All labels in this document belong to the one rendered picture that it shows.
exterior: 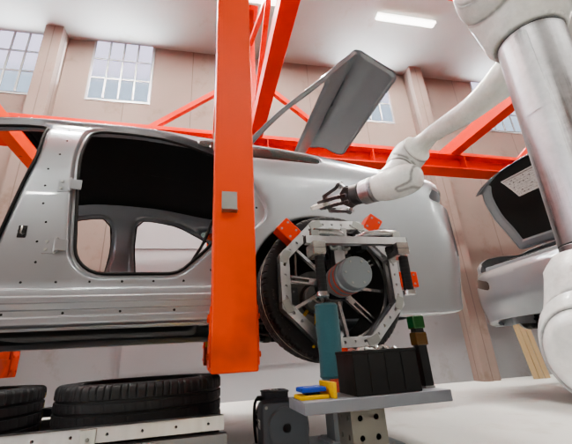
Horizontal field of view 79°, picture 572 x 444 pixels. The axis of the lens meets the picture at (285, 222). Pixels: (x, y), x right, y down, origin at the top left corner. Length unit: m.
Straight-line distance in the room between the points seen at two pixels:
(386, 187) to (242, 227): 0.56
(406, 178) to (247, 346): 0.76
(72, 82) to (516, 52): 7.51
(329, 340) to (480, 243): 6.58
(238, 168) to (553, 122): 1.09
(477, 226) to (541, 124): 7.18
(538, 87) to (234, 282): 1.01
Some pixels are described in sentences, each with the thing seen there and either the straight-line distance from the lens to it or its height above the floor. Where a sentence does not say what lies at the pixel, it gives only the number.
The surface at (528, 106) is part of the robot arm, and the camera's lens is 0.69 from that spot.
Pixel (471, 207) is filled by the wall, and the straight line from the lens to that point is 7.94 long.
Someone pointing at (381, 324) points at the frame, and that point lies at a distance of 1.54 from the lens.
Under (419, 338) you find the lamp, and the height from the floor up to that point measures 0.59.
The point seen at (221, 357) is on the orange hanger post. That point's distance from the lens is 1.25.
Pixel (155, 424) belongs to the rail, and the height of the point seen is 0.38.
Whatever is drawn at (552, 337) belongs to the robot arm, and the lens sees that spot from 0.55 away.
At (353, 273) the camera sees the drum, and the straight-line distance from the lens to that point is 1.36.
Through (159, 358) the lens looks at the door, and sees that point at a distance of 5.55.
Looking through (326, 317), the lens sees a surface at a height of 0.69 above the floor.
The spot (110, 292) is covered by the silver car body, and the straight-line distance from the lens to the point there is 1.84.
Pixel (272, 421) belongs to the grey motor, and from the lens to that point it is 1.44.
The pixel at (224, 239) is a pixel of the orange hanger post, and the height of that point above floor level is 0.99.
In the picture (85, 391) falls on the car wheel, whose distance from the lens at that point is 1.53.
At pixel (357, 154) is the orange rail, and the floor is 3.15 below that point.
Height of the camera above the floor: 0.56
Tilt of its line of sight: 21 degrees up
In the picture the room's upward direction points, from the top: 4 degrees counter-clockwise
